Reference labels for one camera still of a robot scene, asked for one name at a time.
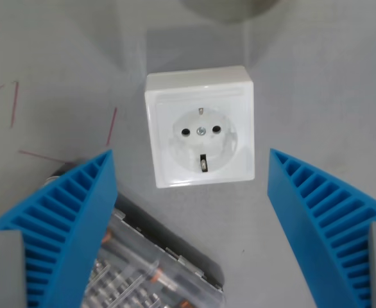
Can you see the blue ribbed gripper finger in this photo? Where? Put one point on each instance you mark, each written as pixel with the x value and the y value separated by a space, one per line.
pixel 306 218
pixel 79 218

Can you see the clear screwdriver bit set case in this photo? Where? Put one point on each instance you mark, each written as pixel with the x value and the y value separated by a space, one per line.
pixel 149 256

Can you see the grey round object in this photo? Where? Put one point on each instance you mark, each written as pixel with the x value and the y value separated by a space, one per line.
pixel 229 9

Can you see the white wall socket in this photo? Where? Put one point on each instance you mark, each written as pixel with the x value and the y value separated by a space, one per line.
pixel 201 96

